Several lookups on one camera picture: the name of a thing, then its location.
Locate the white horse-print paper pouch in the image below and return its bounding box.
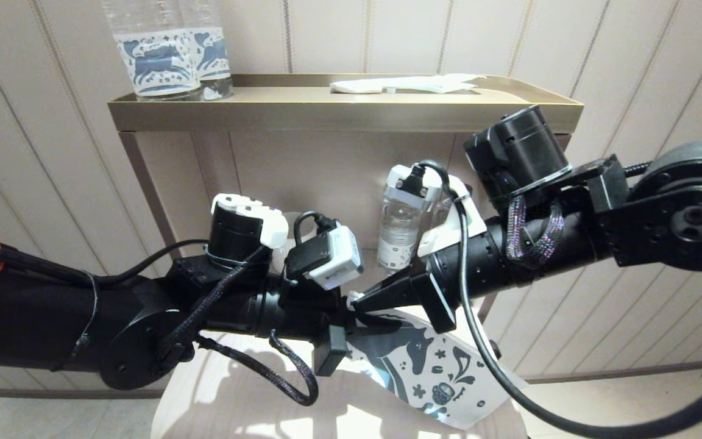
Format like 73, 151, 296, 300
345, 291, 511, 431

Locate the small clear water bottle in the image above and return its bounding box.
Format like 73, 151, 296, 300
433, 195, 456, 227
377, 194, 423, 271

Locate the white plastic sachet wrapper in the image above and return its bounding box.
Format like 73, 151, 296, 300
328, 73, 486, 96

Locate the beige brown shelf unit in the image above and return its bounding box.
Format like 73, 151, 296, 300
107, 73, 584, 324

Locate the large horse-label water bottle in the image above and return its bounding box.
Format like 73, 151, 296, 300
100, 0, 203, 102
177, 0, 235, 101

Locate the black right camera cable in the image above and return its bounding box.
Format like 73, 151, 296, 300
412, 160, 702, 439

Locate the black camera cable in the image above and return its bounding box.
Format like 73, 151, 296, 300
412, 160, 702, 439
293, 211, 337, 246

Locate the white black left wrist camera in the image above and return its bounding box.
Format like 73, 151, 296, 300
284, 226, 365, 291

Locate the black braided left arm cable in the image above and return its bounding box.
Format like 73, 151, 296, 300
156, 244, 320, 407

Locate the silver braided right arm cable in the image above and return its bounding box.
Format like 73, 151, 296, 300
505, 195, 565, 270

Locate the black left camera cable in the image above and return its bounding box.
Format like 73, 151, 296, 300
293, 211, 337, 246

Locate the smooth black left arm cable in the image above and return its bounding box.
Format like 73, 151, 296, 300
0, 239, 210, 288

